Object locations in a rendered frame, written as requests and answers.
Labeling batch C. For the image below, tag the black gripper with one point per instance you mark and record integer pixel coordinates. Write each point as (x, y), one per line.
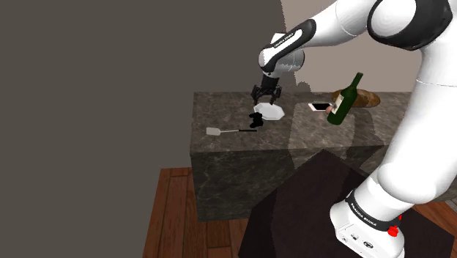
(268, 84)

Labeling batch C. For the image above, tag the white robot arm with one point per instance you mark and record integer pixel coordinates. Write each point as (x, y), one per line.
(425, 107)

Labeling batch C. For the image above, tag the white octagonal plate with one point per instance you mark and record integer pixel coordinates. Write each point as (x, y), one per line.
(269, 111)

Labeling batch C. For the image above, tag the small black figure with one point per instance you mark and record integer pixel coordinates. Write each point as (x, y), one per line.
(256, 120)

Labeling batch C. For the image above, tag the white smartphone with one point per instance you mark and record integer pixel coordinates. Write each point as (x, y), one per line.
(320, 107)

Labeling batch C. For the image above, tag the green wine bottle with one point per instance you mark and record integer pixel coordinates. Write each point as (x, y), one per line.
(342, 105)

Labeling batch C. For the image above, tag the grey marble counter block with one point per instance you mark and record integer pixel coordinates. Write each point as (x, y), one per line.
(242, 171)

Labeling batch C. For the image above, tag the brown bread loaf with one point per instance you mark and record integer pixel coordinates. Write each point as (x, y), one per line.
(366, 99)

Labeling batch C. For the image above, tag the dark robot stand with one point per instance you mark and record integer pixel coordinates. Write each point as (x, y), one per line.
(303, 211)

